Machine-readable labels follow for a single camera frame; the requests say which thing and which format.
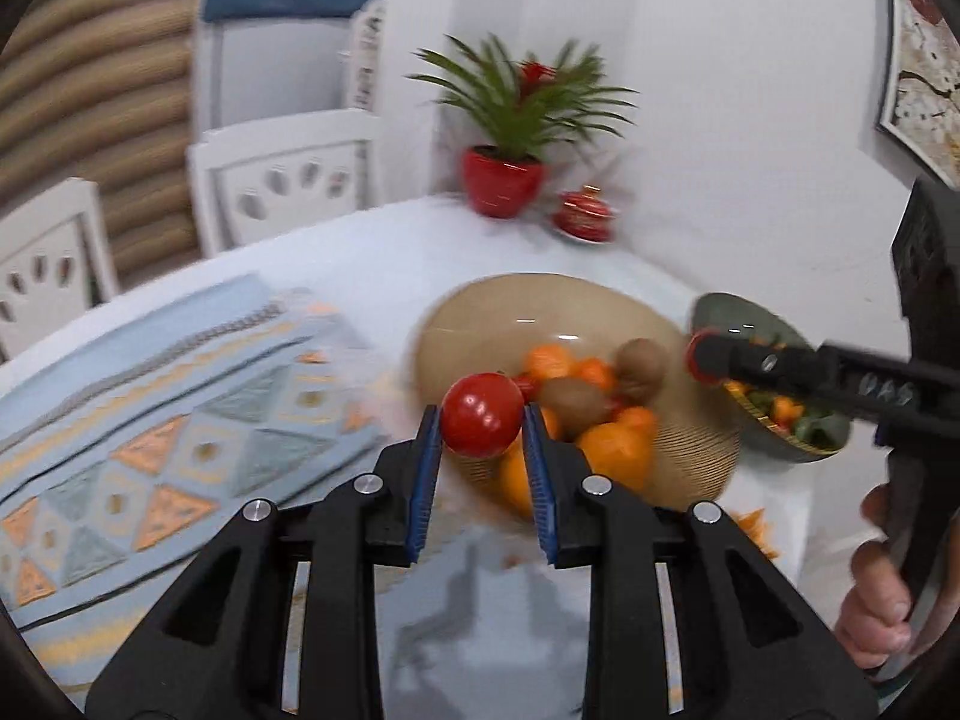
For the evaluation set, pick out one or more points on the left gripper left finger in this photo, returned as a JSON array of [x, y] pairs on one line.
[[216, 643]]

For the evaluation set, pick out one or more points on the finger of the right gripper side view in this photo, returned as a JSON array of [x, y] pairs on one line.
[[780, 371]]

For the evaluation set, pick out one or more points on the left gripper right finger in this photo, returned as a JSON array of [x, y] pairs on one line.
[[687, 617]]

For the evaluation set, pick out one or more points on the orange with stem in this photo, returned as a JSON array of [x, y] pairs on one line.
[[622, 454]]

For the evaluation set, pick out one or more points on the brown kiwi fruit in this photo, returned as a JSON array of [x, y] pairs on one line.
[[639, 366]]

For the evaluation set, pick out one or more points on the orange fruit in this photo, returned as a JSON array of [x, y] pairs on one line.
[[512, 484]]

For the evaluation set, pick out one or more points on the brown kiwi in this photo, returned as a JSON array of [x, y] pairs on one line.
[[575, 403]]

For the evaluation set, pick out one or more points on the red cherry tomato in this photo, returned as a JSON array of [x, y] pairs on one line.
[[691, 361], [481, 415]]

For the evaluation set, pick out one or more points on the large orange mandarin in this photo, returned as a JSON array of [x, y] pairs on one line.
[[640, 420]]

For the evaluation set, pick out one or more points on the small orange tangerine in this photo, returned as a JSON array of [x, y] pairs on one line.
[[596, 372]]

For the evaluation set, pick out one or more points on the person's right hand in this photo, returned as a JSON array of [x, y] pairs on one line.
[[873, 619]]

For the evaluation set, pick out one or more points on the green bowl of kumquats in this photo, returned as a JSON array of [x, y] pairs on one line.
[[777, 425]]

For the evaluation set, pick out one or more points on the patterned light blue table runner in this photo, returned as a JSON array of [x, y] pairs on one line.
[[28, 692]]

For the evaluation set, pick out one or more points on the red tomato in bowl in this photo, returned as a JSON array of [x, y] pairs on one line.
[[528, 385]]

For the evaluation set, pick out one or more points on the red lidded tea cup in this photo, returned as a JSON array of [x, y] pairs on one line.
[[584, 216]]

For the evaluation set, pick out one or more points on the amber ribbed glass bowl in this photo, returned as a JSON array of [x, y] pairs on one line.
[[490, 326]]

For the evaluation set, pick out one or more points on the white dining chair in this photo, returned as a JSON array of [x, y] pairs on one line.
[[56, 263], [255, 181]]

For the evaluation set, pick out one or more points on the green plant in red pot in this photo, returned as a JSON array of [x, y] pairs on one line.
[[525, 108]]

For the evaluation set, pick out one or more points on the white refrigerator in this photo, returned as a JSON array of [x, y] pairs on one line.
[[246, 70]]

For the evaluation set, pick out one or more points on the striped beige window blind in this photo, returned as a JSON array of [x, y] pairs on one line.
[[102, 90]]

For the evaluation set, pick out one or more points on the framed wall picture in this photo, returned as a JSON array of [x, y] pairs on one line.
[[919, 108]]

